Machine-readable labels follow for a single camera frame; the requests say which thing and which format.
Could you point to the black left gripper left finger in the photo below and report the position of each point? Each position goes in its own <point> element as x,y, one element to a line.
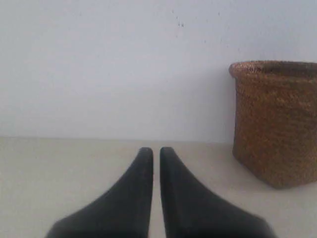
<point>121,212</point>

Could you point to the brown woven wicker basket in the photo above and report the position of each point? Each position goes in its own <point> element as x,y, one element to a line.
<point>275,134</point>

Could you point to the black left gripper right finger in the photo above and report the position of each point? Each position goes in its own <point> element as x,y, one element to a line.
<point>190,210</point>

